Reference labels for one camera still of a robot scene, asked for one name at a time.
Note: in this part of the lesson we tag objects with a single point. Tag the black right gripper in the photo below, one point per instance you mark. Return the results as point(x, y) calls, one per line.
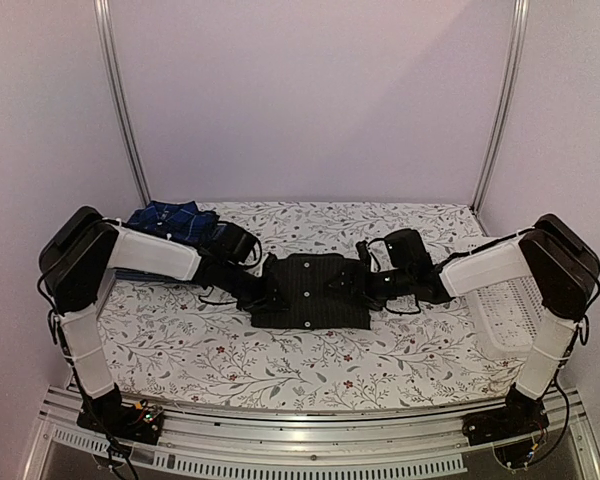
point(369, 299)

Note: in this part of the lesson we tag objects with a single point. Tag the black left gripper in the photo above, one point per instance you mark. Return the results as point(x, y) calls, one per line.
point(266, 298)

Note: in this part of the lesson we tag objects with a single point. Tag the black pinstriped long sleeve shirt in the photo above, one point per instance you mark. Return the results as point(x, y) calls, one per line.
point(313, 292)

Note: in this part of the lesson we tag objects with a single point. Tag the dark blue checked shirt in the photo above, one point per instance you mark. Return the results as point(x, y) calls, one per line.
point(135, 275)

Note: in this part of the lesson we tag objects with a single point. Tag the blue plaid shirt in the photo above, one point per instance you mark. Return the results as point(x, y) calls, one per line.
point(184, 223)

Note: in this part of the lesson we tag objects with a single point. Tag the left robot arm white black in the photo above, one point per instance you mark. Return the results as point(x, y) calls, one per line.
point(73, 264)

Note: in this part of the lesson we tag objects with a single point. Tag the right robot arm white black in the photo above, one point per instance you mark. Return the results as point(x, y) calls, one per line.
point(564, 268)

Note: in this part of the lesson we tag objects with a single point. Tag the floral white tablecloth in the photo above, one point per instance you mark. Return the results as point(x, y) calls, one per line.
point(183, 344)

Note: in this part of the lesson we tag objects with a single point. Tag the white plastic laundry basket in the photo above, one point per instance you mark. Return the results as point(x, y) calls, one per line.
point(507, 316)

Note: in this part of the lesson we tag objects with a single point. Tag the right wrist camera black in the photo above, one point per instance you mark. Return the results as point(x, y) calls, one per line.
point(406, 251)

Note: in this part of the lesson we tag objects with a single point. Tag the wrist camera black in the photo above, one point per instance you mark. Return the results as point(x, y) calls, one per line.
point(406, 251)
point(231, 243)

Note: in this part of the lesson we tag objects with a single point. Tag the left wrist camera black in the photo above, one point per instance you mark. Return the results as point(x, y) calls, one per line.
point(231, 243)

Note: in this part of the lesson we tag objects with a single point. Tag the aluminium front rail frame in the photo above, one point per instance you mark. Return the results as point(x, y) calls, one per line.
point(202, 442)

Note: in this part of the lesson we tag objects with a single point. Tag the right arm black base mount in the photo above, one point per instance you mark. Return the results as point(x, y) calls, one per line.
point(519, 416)

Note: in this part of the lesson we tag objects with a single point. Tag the right aluminium frame post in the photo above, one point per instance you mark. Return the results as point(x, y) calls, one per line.
point(511, 69)

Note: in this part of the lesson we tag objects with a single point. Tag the aluminium frame post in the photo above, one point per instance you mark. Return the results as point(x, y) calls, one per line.
point(511, 69)
point(114, 76)

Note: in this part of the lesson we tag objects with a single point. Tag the left aluminium frame post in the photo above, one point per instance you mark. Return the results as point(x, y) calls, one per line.
point(114, 76)

